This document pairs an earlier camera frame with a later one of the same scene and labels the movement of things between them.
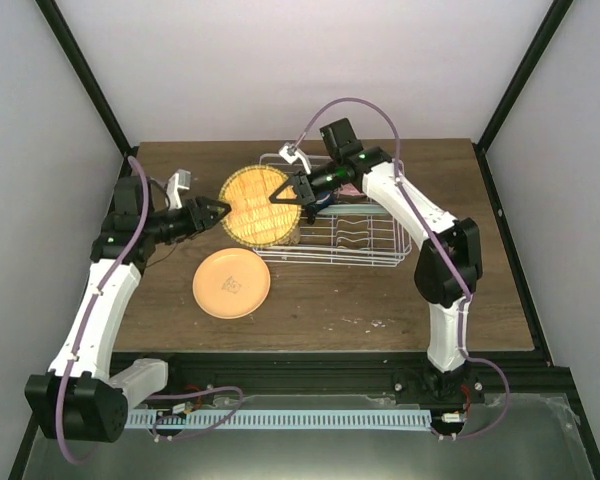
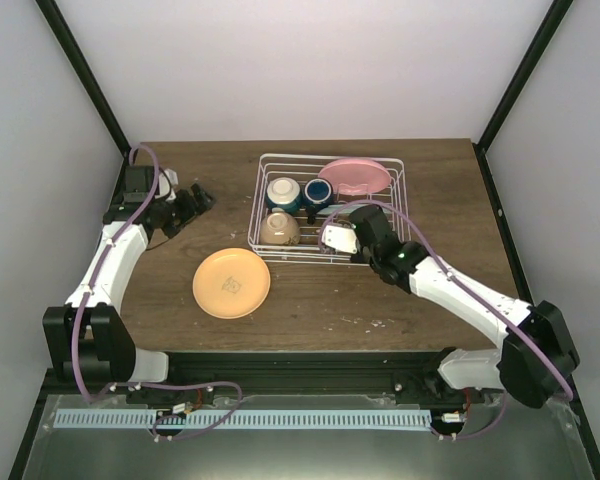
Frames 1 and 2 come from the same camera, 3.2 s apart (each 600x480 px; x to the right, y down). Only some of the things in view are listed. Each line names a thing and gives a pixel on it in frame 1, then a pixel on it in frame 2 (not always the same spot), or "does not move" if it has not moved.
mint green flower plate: (352, 209) does not move
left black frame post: (85, 74) does not move
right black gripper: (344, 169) → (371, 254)
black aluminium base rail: (498, 378) does not move
